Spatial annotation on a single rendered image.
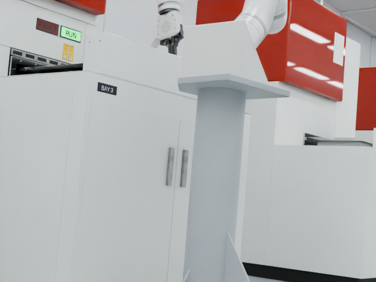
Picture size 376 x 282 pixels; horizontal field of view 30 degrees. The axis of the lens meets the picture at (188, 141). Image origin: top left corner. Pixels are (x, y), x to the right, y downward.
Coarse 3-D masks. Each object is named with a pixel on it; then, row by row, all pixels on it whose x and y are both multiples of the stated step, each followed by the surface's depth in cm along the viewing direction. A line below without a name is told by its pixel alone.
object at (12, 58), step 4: (12, 56) 275; (12, 60) 275; (16, 60) 277; (20, 60) 278; (24, 60) 280; (28, 60) 281; (12, 64) 275; (16, 64) 277; (20, 64) 280; (24, 64) 280; (28, 64) 281; (32, 64) 283; (36, 64) 285; (40, 64) 286; (44, 64) 288; (8, 68) 275; (12, 68) 275; (8, 72) 275; (12, 72) 275
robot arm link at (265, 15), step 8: (248, 0) 247; (256, 0) 245; (264, 0) 244; (272, 0) 244; (280, 0) 248; (248, 8) 244; (256, 8) 243; (264, 8) 243; (272, 8) 244; (280, 8) 250; (256, 16) 240; (264, 16) 242; (272, 16) 244; (264, 24) 241
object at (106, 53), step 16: (96, 48) 231; (112, 48) 232; (128, 48) 238; (144, 48) 244; (96, 64) 230; (112, 64) 232; (128, 64) 238; (144, 64) 244; (160, 64) 251; (176, 64) 258; (128, 80) 238; (144, 80) 245; (160, 80) 251; (176, 80) 259; (192, 96) 266
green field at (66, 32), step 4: (64, 28) 298; (64, 32) 298; (68, 32) 299; (72, 32) 301; (76, 32) 303; (80, 32) 305; (64, 36) 298; (68, 36) 299; (72, 36) 301; (76, 36) 303; (80, 36) 305; (76, 40) 303
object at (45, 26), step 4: (40, 20) 287; (40, 24) 287; (44, 24) 289; (48, 24) 290; (52, 24) 292; (40, 28) 287; (44, 28) 289; (48, 28) 291; (52, 28) 292; (56, 28) 294; (52, 32) 292; (56, 32) 294
